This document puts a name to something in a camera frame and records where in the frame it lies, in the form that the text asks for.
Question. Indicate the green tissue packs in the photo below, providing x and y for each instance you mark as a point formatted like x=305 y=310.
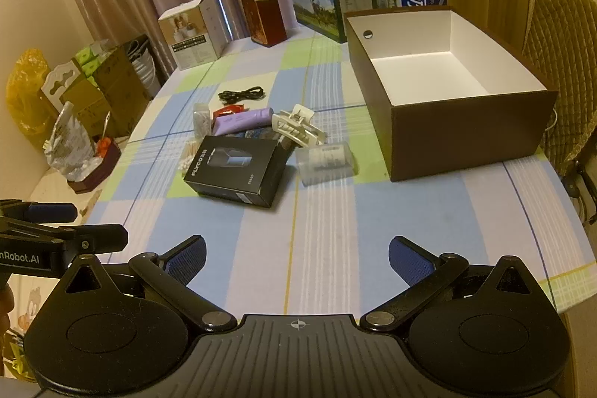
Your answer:
x=88 y=60

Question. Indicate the red snack packet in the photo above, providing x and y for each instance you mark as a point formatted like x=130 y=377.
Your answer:
x=228 y=110

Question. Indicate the checked tablecloth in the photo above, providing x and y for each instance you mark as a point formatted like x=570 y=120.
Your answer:
x=326 y=221

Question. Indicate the cotton swab pack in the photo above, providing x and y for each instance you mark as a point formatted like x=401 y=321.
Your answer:
x=191 y=155

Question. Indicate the white hair claw clip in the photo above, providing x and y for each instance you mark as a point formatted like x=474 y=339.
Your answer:
x=298 y=132

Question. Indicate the clear plastic container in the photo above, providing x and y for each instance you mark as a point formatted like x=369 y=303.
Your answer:
x=326 y=162

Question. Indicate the yellow plastic bag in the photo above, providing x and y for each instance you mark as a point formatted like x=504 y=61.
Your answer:
x=25 y=90

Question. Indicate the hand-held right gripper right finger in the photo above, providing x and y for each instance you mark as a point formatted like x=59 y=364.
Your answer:
x=410 y=260

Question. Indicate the black product box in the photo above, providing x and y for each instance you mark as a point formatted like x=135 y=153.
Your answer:
x=242 y=174

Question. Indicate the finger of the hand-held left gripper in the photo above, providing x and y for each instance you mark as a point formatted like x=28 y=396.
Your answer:
x=51 y=212
x=93 y=237

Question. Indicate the dark red tray box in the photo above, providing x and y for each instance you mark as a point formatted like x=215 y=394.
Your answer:
x=100 y=167

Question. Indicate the white cutout card box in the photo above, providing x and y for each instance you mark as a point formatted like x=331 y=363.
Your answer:
x=60 y=83

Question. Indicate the purple tube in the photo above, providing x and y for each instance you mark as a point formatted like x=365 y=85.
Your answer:
x=242 y=120

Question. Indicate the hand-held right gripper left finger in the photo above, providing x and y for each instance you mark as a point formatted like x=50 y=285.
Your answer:
x=186 y=260

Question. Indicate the white appliance box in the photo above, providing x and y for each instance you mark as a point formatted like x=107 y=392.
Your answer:
x=191 y=34

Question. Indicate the striped knitted hat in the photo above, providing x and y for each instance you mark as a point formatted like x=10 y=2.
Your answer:
x=259 y=133

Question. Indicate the brown cardboard box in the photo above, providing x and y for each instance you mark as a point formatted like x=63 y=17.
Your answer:
x=116 y=90

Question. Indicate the dark red wooden box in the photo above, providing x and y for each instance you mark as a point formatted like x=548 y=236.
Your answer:
x=268 y=18

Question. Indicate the person's left hand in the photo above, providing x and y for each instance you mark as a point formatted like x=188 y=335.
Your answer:
x=4 y=302

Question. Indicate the brown storage box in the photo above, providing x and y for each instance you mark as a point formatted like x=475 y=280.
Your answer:
x=466 y=137

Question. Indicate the quilted chair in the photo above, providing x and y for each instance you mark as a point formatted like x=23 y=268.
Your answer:
x=564 y=53

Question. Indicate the small clear packet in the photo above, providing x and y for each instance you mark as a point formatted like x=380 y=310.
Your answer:
x=201 y=118

